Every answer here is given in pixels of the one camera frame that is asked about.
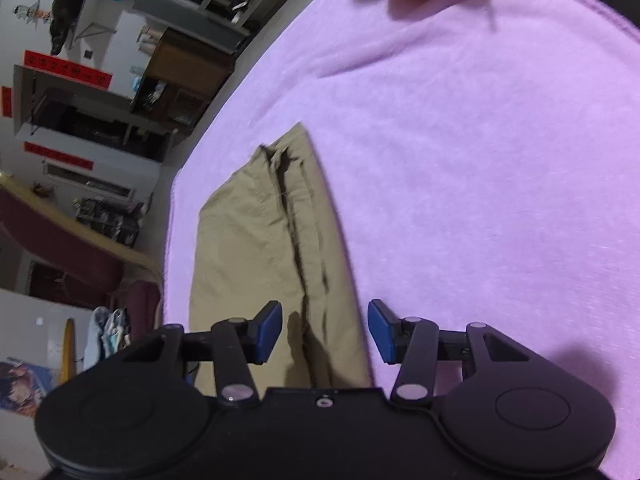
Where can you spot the tall grey speaker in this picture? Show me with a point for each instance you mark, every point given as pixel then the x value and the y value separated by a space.
pixel 200 20

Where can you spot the maroon chair with gold frame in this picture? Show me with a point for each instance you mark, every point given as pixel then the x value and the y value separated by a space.
pixel 60 245

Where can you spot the shoe rack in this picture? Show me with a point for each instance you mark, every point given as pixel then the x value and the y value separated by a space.
pixel 110 220

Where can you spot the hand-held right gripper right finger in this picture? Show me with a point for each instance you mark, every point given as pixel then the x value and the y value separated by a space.
pixel 380 332

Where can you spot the yellow round board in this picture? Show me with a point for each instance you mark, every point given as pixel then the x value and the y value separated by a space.
pixel 68 350

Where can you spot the red door banner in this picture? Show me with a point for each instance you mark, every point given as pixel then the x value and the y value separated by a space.
pixel 5 101

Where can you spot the stack of folded clothes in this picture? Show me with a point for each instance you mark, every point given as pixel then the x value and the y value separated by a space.
pixel 107 337

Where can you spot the wall poster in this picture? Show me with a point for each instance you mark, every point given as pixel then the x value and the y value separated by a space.
pixel 22 385

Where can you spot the wooden cabinet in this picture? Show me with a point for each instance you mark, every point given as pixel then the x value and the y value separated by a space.
pixel 185 65

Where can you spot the khaki pants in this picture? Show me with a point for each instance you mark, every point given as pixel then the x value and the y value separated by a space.
pixel 250 240

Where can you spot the red door couplet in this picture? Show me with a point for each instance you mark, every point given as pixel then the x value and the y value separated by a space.
pixel 67 70
pixel 60 156

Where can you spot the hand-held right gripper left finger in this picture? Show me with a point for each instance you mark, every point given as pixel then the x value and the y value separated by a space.
pixel 270 332

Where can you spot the purple towel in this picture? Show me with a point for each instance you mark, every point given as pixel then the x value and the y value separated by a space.
pixel 475 185

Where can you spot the dark wall ornament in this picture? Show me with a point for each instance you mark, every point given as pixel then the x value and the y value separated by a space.
pixel 70 0

